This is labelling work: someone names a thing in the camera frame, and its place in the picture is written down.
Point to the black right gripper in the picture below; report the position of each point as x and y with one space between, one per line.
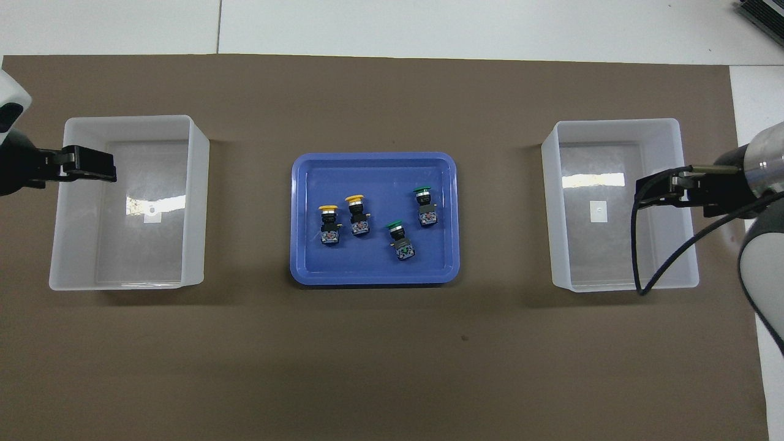
716 190

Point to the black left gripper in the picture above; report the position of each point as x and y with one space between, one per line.
18 165

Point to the green push button switch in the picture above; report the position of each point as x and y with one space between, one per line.
425 211
400 242

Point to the yellow push button switch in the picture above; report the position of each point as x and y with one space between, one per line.
329 228
358 217

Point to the translucent white plastic box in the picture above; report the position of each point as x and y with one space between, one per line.
79 245
667 257

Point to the small white label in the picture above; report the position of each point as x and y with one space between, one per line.
152 214
598 211

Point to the black ribbed device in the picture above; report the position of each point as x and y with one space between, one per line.
762 13

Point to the blue plastic tray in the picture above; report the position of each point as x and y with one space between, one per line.
373 269

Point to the brown table mat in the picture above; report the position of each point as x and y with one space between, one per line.
367 355

